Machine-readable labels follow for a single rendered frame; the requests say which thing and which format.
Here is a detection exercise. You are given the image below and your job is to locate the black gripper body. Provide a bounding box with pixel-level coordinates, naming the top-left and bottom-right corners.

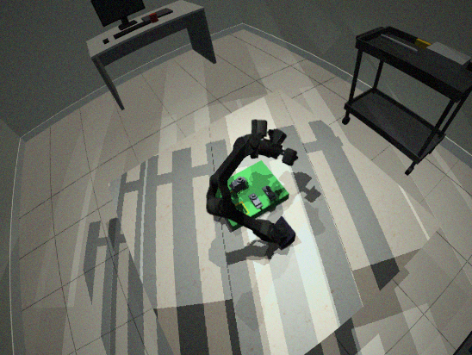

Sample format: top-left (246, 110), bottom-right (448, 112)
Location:
top-left (263, 139), bottom-right (297, 166)

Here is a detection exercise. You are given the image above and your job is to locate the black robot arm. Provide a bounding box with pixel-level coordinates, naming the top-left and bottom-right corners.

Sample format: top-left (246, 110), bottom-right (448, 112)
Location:
top-left (206, 119), bottom-right (290, 244)

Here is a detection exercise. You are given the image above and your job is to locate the green rectangular slab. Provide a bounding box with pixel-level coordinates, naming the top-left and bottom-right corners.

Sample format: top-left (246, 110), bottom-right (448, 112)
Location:
top-left (227, 160), bottom-right (289, 218)

